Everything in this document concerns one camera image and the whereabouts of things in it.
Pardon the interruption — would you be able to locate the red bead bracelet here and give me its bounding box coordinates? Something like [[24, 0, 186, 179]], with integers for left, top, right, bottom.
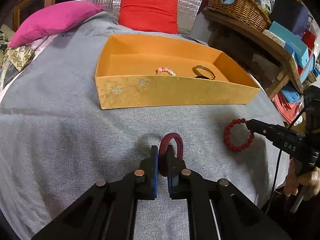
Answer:
[[223, 117, 255, 153]]

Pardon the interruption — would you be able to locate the dark red fabric hair tie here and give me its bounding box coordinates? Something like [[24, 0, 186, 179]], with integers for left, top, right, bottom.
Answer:
[[158, 132, 185, 177]]

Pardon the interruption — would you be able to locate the right hand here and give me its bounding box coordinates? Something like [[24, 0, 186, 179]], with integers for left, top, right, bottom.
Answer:
[[284, 158, 320, 200]]

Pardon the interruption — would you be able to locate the grey blanket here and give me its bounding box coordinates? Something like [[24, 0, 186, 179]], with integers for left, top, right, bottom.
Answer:
[[1, 12, 289, 239]]

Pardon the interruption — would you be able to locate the blue cardboard box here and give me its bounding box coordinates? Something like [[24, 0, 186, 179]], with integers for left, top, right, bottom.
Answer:
[[269, 21, 309, 68]]

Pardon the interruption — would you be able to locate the wooden shelf table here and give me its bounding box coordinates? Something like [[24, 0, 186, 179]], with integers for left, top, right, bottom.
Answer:
[[203, 9, 303, 99]]

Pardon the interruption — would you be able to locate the gold bangle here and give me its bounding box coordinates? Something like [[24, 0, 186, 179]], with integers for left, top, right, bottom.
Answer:
[[192, 65, 216, 80]]

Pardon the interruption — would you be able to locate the wicker basket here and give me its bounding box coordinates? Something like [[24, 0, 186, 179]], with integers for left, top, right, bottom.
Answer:
[[208, 0, 272, 32]]

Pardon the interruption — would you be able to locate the orange cardboard box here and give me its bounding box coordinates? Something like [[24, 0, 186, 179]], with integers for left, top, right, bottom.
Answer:
[[95, 34, 259, 109]]

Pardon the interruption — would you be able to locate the red cushion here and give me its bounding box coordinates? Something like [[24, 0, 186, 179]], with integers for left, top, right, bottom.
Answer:
[[118, 0, 178, 34]]

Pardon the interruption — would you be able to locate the patterned beige cloth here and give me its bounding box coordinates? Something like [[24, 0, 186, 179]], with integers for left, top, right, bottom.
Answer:
[[7, 46, 35, 72]]

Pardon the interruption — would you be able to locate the magenta pillow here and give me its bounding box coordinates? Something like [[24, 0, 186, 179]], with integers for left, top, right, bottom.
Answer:
[[9, 1, 103, 48]]

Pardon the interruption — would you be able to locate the pink bead bracelet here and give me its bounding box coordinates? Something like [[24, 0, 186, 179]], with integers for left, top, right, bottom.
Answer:
[[156, 67, 177, 77]]

